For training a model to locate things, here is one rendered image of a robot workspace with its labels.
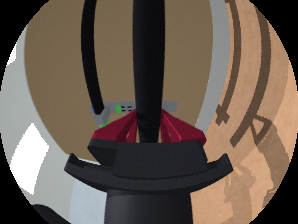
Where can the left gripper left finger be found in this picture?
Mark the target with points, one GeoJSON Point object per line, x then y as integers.
{"type": "Point", "coordinates": [119, 129]}

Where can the black bar with blue ends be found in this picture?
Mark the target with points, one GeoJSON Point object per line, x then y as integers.
{"type": "Point", "coordinates": [148, 34]}

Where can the black bar with green ends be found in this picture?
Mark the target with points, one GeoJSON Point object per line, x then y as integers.
{"type": "Point", "coordinates": [88, 55]}

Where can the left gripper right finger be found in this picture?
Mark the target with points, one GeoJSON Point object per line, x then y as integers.
{"type": "Point", "coordinates": [179, 130]}

